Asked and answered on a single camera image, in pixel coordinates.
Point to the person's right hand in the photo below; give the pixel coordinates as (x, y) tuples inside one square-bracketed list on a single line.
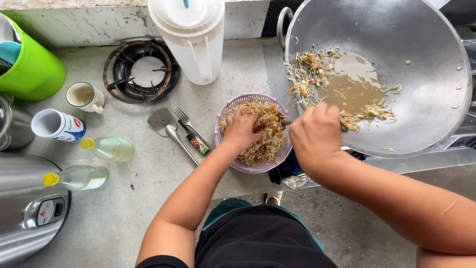
[(316, 139)]

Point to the person's left hand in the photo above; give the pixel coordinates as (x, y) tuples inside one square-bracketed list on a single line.
[(240, 130)]

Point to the person's right fingers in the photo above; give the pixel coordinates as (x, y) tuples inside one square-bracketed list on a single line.
[(321, 108)]

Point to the person's left fingers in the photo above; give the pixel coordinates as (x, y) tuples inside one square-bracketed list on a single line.
[(250, 116)]

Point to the stir-fried noodles with vegetables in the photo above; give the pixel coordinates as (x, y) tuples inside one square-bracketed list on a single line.
[(269, 143)]

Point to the purple plastic colander basket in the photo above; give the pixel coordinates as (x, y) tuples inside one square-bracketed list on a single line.
[(227, 111)]

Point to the brown broth puddle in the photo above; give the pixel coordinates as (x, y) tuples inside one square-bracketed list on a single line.
[(353, 85)]

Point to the leftover noodles in wok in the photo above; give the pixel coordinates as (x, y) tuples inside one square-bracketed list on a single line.
[(308, 70)]

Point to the black printed lighter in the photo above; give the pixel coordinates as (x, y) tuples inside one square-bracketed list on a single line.
[(197, 143)]

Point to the dark blue cloth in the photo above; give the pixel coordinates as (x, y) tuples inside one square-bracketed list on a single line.
[(284, 169)]

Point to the metal fork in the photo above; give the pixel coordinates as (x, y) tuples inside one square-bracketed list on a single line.
[(183, 116)]

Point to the person's foot in sandal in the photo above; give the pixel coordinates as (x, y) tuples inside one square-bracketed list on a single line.
[(273, 197)]

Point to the metal spatula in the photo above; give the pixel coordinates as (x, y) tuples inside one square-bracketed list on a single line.
[(161, 120)]

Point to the large aluminium wok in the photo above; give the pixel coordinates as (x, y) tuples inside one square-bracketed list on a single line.
[(409, 85)]

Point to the white plastic jug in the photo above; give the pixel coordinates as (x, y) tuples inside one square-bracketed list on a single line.
[(193, 41)]

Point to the person's black clothing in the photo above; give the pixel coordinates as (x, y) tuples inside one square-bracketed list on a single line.
[(256, 242)]

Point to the clear bottle with yellow cap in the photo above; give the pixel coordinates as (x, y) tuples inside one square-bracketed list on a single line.
[(111, 149), (80, 178)]

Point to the white ceramic mug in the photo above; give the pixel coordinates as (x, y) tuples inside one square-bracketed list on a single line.
[(83, 96)]

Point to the white and blue cup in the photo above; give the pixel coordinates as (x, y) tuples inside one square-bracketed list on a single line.
[(63, 126)]

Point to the green plastic container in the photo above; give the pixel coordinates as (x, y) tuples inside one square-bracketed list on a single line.
[(37, 70)]

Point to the steel pot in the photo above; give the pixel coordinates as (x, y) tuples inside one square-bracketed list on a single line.
[(15, 124)]

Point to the silver electric kettle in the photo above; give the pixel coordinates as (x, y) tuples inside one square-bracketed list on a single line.
[(22, 201)]

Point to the teal plastic utensil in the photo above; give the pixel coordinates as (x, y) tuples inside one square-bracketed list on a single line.
[(8, 54)]

